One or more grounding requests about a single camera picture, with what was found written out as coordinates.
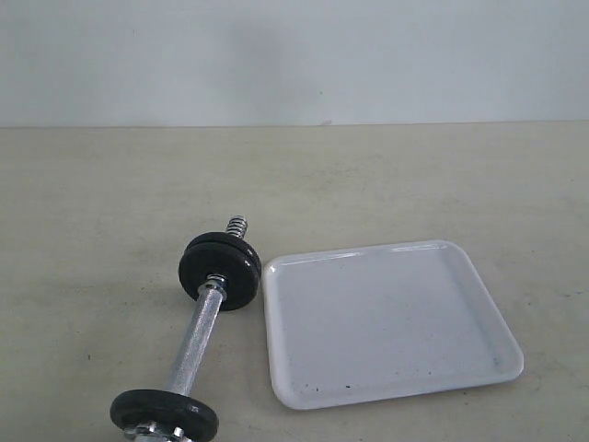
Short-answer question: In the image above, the black weight plate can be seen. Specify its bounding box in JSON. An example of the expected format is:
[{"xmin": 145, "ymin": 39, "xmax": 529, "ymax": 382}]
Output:
[
  {"xmin": 179, "ymin": 242, "xmax": 261, "ymax": 311},
  {"xmin": 184, "ymin": 233, "xmax": 261, "ymax": 268}
]

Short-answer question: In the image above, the black weight plate end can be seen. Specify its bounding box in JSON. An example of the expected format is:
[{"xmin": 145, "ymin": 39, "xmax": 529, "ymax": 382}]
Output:
[{"xmin": 110, "ymin": 389, "xmax": 219, "ymax": 441}]

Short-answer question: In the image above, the white plastic tray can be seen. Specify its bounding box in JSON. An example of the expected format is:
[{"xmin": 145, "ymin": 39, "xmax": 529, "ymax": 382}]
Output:
[{"xmin": 262, "ymin": 239, "xmax": 525, "ymax": 410}]

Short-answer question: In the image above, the chrome spinlock collar nut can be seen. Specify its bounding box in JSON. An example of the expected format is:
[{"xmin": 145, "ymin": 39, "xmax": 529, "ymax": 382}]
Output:
[{"xmin": 122, "ymin": 422, "xmax": 188, "ymax": 442}]

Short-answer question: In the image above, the chrome threaded dumbbell bar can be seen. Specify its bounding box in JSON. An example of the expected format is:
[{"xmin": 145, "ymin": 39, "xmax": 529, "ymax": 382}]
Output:
[{"xmin": 161, "ymin": 215, "xmax": 257, "ymax": 397}]

